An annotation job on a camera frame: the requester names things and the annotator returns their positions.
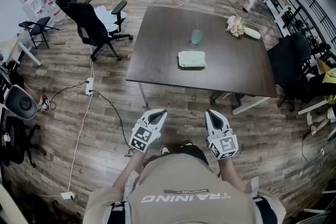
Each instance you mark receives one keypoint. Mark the person's left shoe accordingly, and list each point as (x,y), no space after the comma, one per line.
(165,150)

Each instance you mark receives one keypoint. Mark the white power strip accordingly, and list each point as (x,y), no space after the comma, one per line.
(89,85)
(67,195)

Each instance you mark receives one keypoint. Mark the black swivel office chair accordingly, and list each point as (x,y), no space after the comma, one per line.
(15,139)

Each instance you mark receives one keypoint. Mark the person's left forearm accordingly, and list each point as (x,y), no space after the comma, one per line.
(127,173)

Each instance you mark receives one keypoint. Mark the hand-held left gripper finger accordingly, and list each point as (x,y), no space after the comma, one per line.
(145,116)
(159,123)

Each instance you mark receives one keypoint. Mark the pile of white red-label boxes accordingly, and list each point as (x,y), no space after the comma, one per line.
(50,9)

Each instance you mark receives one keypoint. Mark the black padded office chair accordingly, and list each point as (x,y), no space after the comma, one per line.
(288,60)

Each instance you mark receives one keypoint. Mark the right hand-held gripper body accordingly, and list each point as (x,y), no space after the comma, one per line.
(225,145)

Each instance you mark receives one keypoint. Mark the person's right shoe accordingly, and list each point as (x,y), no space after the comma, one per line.
(187,143)

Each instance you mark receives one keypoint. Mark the light wood table white legs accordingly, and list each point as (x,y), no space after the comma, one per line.
(13,47)

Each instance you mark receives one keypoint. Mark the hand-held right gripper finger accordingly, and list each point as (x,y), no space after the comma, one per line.
(208,126)
(224,124)

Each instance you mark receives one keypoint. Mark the pink and yellow flower bouquet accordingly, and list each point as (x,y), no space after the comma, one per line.
(236,26)

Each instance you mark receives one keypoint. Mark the white mug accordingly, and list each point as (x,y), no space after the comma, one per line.
(6,137)

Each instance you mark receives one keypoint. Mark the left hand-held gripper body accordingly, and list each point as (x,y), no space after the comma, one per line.
(143,136)

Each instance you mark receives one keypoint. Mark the white crumpled cloth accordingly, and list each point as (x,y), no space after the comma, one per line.
(105,17)

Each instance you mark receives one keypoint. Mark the black folding chair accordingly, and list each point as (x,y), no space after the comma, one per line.
(39,24)

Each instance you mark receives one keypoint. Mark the person's right forearm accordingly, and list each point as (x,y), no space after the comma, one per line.
(232,175)

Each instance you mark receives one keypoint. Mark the person's beige t-shirt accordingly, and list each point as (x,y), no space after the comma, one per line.
(183,178)

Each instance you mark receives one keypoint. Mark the person's shoe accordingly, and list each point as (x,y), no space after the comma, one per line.
(165,150)
(187,143)

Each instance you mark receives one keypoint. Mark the white vase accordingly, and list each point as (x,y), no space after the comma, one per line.
(252,33)

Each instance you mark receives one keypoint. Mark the grey-backed office chair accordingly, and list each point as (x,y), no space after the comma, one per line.
(21,103)

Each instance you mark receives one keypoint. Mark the black mesh office chair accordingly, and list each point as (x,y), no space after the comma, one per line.
(86,21)

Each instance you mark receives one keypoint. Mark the black metal railing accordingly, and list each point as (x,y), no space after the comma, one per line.
(312,2)

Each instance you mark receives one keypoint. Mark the yellow-green garment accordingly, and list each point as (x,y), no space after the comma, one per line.
(331,81)

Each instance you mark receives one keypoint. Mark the green glass cup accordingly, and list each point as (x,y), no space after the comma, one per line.
(196,36)

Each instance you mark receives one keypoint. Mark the light green cloth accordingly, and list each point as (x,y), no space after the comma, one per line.
(191,59)

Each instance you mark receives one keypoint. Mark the cream round table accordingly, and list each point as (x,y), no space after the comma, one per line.
(8,204)

